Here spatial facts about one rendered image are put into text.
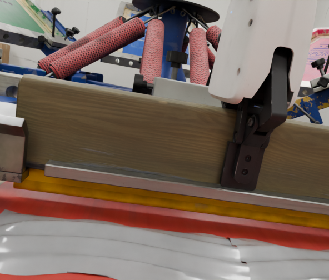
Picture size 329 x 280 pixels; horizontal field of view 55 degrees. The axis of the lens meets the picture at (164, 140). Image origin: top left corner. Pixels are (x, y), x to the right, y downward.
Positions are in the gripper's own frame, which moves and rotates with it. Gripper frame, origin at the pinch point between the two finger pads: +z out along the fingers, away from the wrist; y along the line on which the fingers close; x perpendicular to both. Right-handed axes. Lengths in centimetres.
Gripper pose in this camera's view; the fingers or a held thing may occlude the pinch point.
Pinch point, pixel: (234, 160)
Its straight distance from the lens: 29.7
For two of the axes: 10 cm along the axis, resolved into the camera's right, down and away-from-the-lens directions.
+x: 9.8, 1.5, 1.1
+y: 0.8, 2.1, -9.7
